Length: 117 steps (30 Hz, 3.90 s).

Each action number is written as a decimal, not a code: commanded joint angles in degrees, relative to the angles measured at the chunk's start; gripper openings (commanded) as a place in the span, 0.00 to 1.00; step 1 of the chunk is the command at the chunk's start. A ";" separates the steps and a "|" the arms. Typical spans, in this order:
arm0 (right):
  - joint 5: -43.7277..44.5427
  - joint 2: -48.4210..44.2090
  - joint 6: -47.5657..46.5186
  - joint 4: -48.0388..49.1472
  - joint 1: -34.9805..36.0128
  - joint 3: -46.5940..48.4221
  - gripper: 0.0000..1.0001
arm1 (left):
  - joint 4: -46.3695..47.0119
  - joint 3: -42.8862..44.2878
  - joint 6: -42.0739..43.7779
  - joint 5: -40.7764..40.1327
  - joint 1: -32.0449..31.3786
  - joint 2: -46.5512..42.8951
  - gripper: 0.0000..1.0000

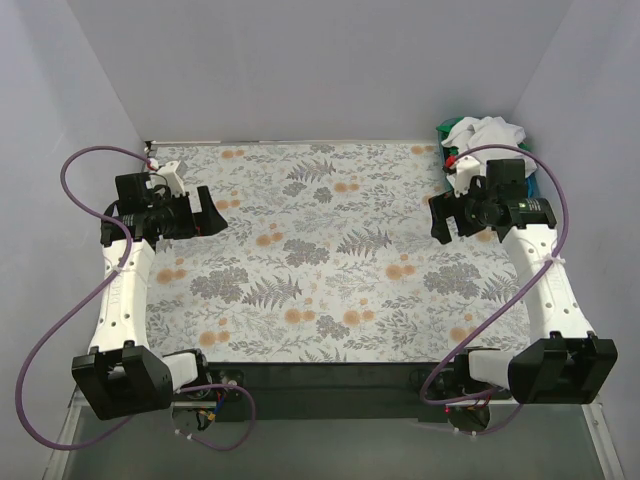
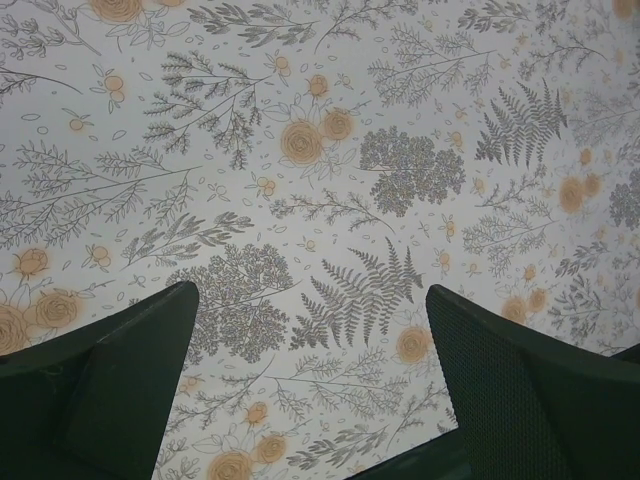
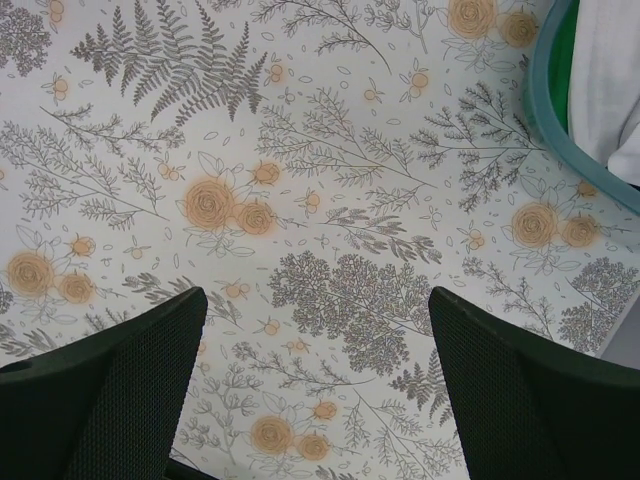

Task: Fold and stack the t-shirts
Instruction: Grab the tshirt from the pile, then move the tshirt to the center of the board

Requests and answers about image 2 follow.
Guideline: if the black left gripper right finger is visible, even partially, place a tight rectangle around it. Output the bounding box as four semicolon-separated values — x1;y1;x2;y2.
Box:
426;283;640;480

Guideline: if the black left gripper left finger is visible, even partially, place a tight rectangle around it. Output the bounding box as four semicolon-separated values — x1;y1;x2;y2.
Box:
1;281;199;480

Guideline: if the floral patterned tablecloth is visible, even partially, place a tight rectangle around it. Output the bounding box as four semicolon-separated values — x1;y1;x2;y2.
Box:
1;1;639;479

